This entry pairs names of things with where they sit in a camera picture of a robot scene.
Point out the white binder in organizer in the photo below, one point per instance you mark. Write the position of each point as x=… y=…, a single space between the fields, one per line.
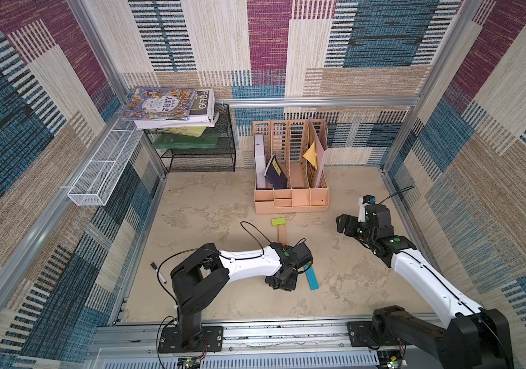
x=260 y=162

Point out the pink folder in organizer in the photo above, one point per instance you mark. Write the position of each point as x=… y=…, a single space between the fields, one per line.
x=318 y=132

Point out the colourful illustrated book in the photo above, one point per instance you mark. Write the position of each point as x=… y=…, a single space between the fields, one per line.
x=152 y=103

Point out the black and white Folio book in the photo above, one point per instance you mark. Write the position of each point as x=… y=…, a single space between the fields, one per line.
x=202 y=114

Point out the peach desk file organizer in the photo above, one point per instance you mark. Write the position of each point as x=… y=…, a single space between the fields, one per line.
x=288 y=140

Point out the teal building block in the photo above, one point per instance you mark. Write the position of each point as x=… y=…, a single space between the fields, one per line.
x=311 y=277

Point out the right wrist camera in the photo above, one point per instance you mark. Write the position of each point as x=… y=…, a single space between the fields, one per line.
x=366 y=204

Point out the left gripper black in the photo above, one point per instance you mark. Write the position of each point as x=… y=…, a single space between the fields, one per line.
x=289 y=287

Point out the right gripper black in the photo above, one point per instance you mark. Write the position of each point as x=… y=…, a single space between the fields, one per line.
x=353 y=224

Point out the black marker pen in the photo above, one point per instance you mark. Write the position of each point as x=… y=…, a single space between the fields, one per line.
x=158 y=273

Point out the yellow paper envelope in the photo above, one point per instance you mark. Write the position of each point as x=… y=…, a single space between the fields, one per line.
x=311 y=155

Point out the white wire mesh basket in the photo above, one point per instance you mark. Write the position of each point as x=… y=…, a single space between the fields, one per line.
x=96 y=183

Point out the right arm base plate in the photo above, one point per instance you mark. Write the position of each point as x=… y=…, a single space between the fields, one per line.
x=361 y=334

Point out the green folder on shelf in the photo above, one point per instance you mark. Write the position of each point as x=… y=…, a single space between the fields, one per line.
x=170 y=141

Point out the natural wood building block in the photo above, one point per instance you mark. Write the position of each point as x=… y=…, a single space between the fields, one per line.
x=282 y=233

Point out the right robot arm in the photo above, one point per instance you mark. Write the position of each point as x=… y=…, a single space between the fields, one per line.
x=469 y=335

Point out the dark navy notebook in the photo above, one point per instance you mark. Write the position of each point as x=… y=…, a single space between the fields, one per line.
x=275 y=175

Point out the black wire shelf rack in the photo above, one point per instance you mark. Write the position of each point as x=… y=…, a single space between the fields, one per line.
x=220 y=159

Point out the green building block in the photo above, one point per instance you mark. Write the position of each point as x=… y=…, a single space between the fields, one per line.
x=278 y=221

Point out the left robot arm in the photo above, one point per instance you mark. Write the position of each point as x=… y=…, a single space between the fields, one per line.
x=197 y=281

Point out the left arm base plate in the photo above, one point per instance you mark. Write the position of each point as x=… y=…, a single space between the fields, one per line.
x=209 y=339

